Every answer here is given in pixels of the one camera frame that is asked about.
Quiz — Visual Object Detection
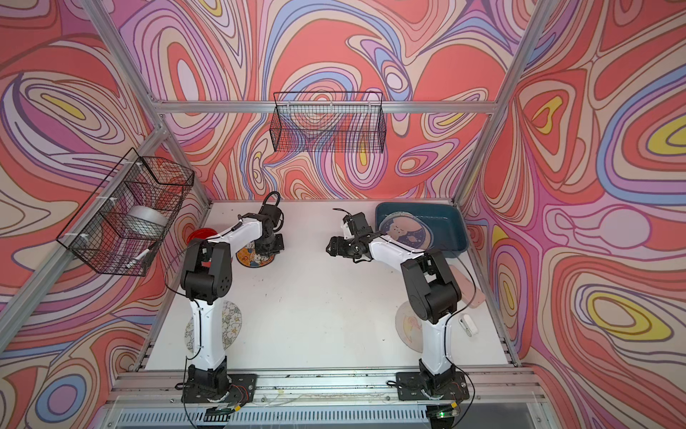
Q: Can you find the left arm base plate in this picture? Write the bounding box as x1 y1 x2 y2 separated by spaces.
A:
176 371 258 405

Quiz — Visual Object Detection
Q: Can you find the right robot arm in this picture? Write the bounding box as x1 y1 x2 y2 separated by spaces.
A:
326 212 462 395

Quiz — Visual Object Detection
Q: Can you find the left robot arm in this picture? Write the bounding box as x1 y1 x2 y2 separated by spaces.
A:
180 202 284 394

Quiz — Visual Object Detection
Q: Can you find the red plastic cup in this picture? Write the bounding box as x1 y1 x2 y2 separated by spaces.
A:
187 228 217 245

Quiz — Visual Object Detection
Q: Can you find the left black wire basket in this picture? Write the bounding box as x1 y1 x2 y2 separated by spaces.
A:
56 149 195 277

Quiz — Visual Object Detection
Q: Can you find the silver tape roll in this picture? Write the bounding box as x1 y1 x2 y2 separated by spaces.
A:
124 206 168 240

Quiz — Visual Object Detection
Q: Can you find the white marker pen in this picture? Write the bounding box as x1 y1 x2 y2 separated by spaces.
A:
125 248 151 270

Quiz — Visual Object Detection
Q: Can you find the pink cartoon girl coaster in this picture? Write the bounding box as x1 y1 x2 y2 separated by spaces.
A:
395 301 423 353

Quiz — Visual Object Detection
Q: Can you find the back black wire basket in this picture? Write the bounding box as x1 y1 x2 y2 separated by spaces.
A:
269 90 387 155

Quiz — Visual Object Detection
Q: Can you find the pink rectangular pad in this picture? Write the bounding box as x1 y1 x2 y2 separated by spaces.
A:
450 266 486 309

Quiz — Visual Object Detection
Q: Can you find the purple good luck bunny coaster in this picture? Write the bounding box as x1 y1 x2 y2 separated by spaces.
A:
378 212 433 250

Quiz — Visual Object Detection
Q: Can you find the teal plastic storage box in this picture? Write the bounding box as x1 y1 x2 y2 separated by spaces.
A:
374 202 468 255

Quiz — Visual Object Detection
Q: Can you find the black wire basket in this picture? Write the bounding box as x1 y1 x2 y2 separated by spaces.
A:
269 90 387 155
56 149 195 277

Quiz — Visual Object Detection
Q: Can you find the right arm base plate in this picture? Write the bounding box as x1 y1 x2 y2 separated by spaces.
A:
391 370 471 403

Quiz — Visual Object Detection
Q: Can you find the white green flowers coaster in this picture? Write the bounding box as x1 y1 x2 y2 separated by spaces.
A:
184 300 243 354

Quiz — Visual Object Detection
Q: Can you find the small white clip device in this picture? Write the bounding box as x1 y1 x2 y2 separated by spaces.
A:
459 314 479 338

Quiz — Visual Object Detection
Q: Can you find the dark blue cartoon animals coaster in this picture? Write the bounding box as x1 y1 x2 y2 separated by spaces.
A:
236 242 274 268

